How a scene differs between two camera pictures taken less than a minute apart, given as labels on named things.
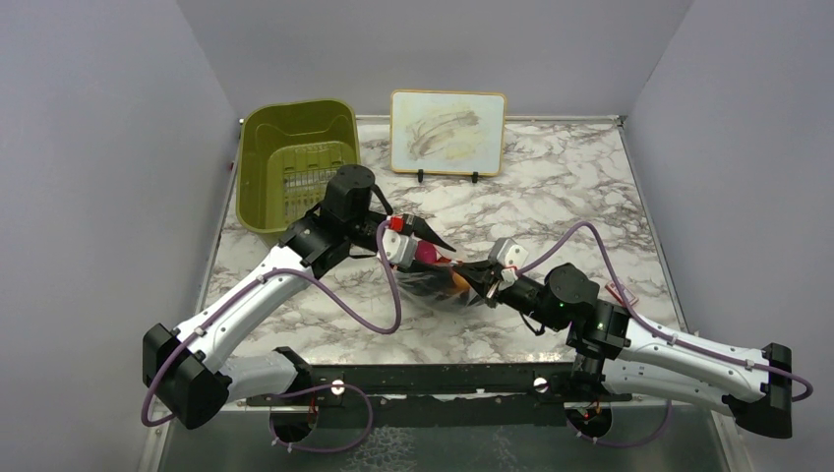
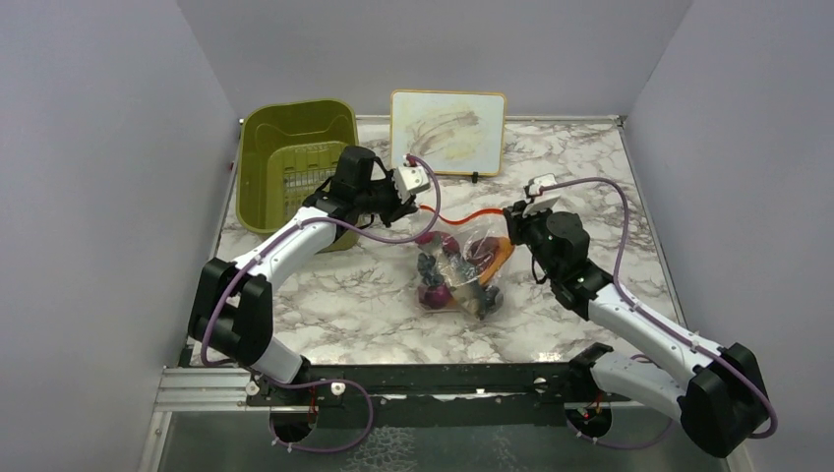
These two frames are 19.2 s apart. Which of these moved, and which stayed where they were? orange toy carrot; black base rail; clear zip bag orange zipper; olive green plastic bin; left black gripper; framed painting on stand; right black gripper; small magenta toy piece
Moved: orange toy carrot; clear zip bag orange zipper; right black gripper; left black gripper; small magenta toy piece
Stayed: olive green plastic bin; black base rail; framed painting on stand
